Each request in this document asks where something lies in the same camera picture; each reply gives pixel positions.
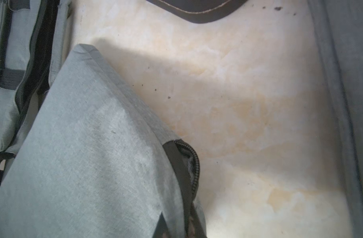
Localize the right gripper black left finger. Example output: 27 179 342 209
152 213 170 238

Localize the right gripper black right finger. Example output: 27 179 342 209
187 204 207 238

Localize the grey laptop sleeve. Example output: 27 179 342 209
308 1 363 238
0 44 200 238

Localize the grey laptop bag with strap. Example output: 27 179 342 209
0 1 72 182

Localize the brown wire cup stand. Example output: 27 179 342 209
148 0 247 24

